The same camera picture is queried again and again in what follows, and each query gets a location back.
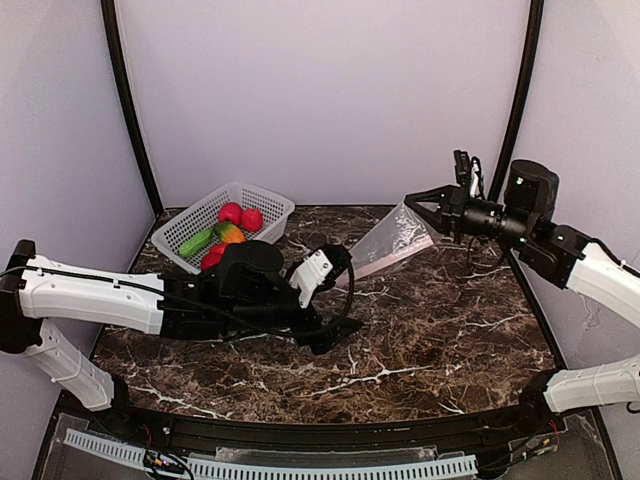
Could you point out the left black frame post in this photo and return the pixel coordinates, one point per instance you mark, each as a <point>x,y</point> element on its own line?
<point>128,109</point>

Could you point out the white perforated plastic basket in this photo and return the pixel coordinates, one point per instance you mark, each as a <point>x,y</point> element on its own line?
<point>204,214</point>

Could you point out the red toy orange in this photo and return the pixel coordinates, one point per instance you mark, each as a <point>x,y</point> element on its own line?
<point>252,220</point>

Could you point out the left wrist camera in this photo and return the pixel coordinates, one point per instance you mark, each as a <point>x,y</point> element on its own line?
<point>318,272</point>

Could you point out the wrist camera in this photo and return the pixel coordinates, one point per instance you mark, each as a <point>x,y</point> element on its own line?
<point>469,174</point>
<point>318,272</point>

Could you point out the black frame post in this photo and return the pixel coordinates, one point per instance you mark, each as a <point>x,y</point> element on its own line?
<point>128,109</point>
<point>525,73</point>

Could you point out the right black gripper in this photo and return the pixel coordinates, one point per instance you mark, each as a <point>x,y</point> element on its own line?
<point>454,212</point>

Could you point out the red orange toy mango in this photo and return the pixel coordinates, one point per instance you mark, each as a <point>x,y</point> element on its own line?
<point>219,249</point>

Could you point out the white slotted cable duct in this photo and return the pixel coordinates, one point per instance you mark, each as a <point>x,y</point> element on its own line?
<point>232,463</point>

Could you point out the right black frame post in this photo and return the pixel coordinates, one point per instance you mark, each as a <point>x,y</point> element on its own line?
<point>525,73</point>

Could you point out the green toy cucumber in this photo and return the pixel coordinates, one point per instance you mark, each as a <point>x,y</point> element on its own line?
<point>195,244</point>

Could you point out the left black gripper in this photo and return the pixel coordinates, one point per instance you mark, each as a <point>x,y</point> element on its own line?
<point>310,330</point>

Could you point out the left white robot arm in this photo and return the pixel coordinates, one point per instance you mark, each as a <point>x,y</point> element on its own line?
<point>243,289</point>

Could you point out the red toy apple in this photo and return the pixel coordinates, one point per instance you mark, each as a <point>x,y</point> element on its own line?
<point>231,212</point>

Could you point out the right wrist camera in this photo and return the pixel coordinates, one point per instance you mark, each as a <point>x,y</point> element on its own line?
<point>469,174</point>

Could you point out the dark red toy fruit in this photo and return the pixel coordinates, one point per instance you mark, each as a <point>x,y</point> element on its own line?
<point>210,260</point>

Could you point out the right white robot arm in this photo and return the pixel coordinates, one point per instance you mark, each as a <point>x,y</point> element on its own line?
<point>559,254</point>

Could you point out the green orange toy mango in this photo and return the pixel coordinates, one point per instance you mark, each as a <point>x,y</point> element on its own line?
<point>228,232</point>

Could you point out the black front frame rail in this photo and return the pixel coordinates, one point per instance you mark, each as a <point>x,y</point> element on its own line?
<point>473,433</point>

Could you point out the clear dotted zip top bag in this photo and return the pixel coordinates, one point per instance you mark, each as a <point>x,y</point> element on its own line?
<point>396,237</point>

